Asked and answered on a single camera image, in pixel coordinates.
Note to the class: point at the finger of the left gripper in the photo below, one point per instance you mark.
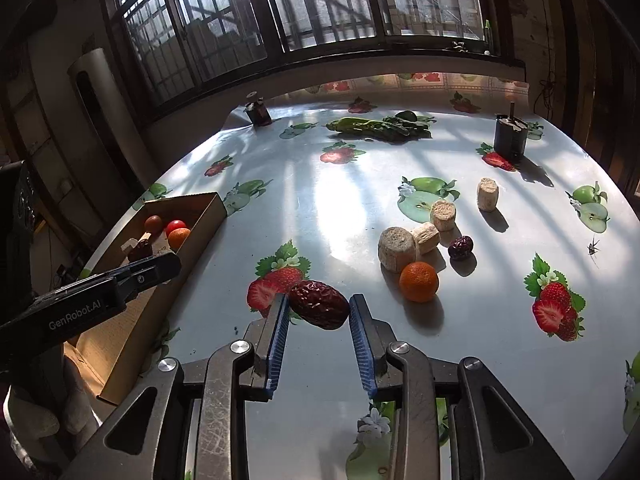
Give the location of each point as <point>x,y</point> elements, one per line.
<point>135,278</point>
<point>94,283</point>

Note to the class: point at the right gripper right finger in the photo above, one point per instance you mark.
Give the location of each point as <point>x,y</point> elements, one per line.
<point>490,435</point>

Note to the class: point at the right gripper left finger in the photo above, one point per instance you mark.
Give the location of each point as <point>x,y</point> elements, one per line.
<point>188,420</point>

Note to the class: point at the small red jujube date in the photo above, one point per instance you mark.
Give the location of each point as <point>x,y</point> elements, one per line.
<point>143,249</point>

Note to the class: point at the red cherry tomato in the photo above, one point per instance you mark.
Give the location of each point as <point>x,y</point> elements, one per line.
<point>174,225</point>

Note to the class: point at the large red jujube date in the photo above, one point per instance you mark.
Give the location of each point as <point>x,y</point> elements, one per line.
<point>319,304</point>

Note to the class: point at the tiny beige sugarcane piece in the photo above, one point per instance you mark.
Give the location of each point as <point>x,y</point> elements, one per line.
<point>426,236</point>

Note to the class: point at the small beige sugarcane piece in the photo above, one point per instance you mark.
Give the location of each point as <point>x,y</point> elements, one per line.
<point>443,215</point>

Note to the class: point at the square beige wafer block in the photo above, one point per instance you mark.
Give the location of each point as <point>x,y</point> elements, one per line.
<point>134,243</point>

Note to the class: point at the cardboard box tray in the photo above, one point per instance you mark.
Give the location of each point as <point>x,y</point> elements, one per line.
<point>111,356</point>

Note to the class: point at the dark glass jar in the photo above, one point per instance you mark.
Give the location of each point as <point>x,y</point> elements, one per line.
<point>256,110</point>

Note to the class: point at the white standing air conditioner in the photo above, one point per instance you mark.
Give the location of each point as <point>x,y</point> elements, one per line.
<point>109,117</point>

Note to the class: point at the small round dark date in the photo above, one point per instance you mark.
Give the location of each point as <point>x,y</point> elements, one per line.
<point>460,248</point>

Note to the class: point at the fruit print tablecloth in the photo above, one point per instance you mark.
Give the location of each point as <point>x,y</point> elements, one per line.
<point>395,192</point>

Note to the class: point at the window with metal bars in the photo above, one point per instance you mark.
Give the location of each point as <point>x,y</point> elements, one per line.
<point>174,49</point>

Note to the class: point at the far beige sugarcane piece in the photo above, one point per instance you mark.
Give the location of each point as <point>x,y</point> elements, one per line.
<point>487,195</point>

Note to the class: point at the green leafy vegetables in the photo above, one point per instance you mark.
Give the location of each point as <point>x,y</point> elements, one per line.
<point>399,128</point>

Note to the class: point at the black cup with utensil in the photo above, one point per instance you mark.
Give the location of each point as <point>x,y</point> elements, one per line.
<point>510,136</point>

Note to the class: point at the green bottle on sill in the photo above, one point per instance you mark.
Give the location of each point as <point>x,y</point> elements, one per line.
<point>488,38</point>

